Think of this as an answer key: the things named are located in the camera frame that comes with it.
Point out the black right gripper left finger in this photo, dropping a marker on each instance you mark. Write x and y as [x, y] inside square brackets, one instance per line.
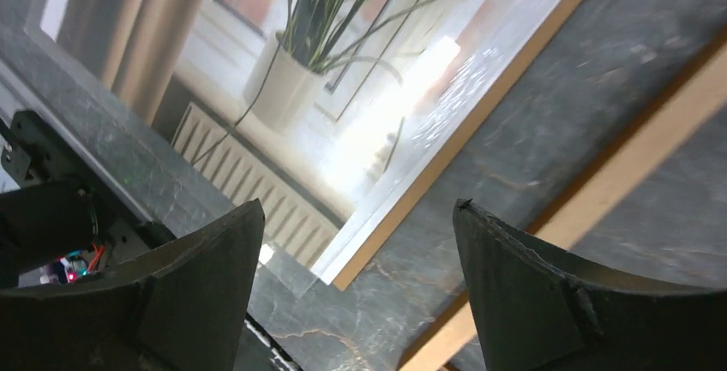
[180, 306]

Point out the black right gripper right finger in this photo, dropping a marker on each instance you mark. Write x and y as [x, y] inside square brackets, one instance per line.
[537, 306]

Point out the golden wooden picture frame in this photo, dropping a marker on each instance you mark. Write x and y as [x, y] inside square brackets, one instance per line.
[696, 94]

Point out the clear acrylic glass sheet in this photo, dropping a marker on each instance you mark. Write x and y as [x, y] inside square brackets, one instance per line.
[280, 276]

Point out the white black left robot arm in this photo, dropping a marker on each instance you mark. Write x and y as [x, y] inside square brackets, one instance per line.
[40, 224]

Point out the plant window photo print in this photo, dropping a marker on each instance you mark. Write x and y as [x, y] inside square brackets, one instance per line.
[336, 115]

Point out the left controller board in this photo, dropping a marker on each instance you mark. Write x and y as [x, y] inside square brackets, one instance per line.
[73, 266]

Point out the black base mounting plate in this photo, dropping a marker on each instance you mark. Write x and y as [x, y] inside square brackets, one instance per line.
[35, 153]

